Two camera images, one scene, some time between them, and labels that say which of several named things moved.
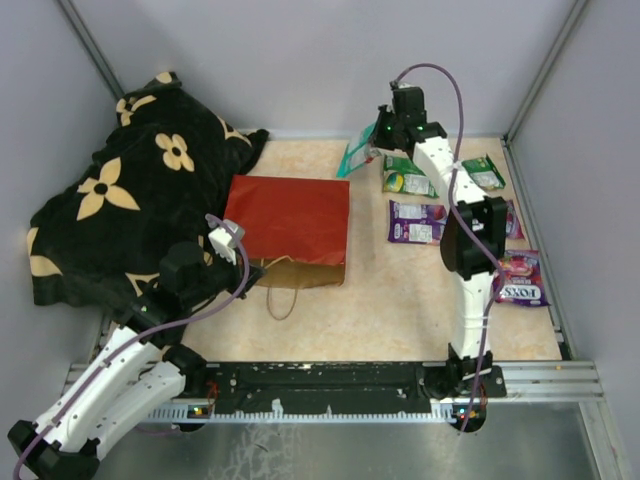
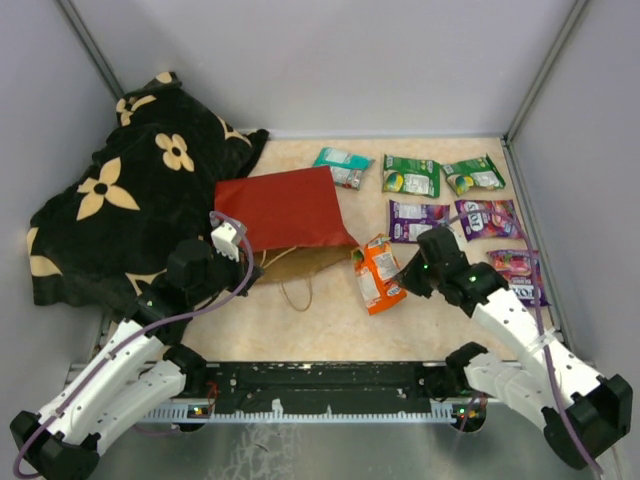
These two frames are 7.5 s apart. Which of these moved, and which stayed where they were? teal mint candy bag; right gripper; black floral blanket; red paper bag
Moved: teal mint candy bag; right gripper; red paper bag
Stayed: black floral blanket
